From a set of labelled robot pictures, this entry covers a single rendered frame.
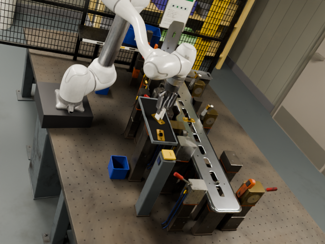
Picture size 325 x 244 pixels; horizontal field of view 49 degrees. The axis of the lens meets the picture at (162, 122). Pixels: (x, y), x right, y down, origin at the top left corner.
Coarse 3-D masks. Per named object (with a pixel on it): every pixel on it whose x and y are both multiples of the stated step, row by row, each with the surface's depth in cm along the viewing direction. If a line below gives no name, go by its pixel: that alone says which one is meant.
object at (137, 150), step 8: (144, 128) 199; (144, 136) 197; (136, 144) 208; (144, 144) 196; (152, 144) 198; (136, 152) 206; (144, 152) 201; (152, 152) 202; (136, 160) 205; (144, 160) 205; (136, 168) 208; (144, 168) 210; (128, 176) 215; (136, 176) 213
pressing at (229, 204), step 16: (192, 112) 240; (208, 144) 218; (192, 160) 201; (208, 160) 206; (208, 176) 196; (224, 176) 200; (208, 192) 186; (224, 192) 190; (224, 208) 181; (240, 208) 185
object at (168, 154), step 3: (162, 150) 174; (165, 150) 175; (168, 150) 176; (171, 150) 176; (162, 153) 173; (165, 153) 173; (168, 153) 174; (171, 153) 174; (165, 156) 171; (168, 156) 172; (171, 156) 173; (174, 156) 174; (165, 159) 171; (168, 159) 172; (171, 159) 172; (174, 159) 173
